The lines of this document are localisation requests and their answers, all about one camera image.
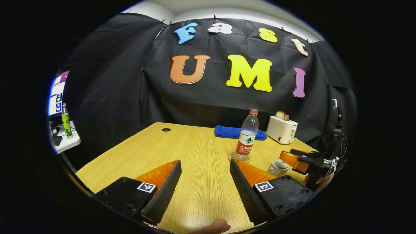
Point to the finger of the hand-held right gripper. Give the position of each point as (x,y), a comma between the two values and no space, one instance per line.
(292,161)
(305,152)

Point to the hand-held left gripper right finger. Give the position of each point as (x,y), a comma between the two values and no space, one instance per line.
(243,191)

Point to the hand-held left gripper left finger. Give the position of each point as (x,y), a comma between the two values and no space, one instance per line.
(165,191)

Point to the white teacup lid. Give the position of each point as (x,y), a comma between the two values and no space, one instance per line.
(282,163)

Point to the round wooden coaster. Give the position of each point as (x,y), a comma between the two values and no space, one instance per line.
(231,157)

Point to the clear plastic water bottle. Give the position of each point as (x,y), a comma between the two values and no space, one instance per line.
(247,139)

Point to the green drink bottle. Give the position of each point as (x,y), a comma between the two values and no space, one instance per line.
(67,125)

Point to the white toaster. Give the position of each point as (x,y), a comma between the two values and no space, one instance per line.
(280,130)

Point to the bread slice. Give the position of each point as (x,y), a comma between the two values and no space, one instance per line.
(281,115)

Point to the blue folded towel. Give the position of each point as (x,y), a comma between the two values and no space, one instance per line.
(227,131)

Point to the white side table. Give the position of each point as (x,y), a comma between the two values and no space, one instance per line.
(68,144)

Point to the black keyboard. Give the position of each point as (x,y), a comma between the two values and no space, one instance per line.
(57,140)

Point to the computer monitor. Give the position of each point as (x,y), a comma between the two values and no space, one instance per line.
(58,94)

